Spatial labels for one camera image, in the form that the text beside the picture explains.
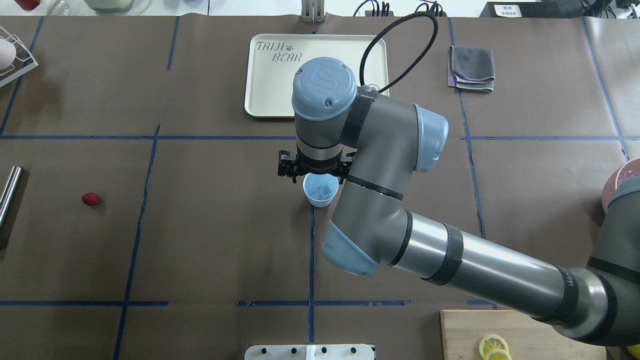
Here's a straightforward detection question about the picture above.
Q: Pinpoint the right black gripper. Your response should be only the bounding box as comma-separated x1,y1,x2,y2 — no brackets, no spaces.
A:
295,152,357,180

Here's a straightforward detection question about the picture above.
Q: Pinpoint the ice cube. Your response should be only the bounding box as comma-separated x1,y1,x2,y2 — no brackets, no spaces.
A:
313,185,333,200

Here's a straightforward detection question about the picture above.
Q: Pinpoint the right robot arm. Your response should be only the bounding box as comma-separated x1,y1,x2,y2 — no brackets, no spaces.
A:
278,57,640,347

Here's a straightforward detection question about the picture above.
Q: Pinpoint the light blue plastic cup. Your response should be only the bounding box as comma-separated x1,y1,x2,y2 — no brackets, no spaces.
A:
302,173,339,208

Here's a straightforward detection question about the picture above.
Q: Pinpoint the pink bowl of ice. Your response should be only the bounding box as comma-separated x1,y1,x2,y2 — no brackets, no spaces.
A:
601,158,640,214

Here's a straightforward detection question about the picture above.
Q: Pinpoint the cream bear serving tray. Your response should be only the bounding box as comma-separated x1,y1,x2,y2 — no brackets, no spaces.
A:
244,33,375,118

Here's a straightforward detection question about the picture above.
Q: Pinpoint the grey folded cloth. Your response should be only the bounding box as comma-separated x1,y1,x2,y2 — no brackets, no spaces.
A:
446,45,496,86

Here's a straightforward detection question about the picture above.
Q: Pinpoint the purple folded cloth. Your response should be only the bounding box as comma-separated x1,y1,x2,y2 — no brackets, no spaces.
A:
447,69,495,92

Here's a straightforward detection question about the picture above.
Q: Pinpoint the bamboo cutting board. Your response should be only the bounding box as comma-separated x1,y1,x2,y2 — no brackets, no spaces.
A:
440,309,607,360

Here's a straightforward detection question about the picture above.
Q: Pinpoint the lemon slice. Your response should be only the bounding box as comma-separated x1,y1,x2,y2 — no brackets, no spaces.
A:
483,348,512,360
478,333,510,360

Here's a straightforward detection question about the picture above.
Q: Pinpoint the red strawberry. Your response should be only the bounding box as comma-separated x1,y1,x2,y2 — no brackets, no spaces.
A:
81,192,100,207

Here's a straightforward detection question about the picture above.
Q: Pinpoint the steel muddler black tip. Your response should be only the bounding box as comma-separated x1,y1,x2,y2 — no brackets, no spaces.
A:
0,165,23,230

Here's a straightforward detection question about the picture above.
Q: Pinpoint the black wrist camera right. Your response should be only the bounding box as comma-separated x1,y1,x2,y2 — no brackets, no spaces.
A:
277,149,298,184

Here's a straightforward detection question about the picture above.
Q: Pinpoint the aluminium frame post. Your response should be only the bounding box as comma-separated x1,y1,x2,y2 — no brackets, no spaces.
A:
301,0,326,24

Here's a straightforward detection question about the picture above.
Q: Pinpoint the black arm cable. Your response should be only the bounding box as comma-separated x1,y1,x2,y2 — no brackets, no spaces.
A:
359,13,440,95

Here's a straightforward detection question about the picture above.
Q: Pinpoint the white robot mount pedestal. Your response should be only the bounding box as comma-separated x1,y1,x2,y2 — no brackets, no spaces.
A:
244,343,377,360

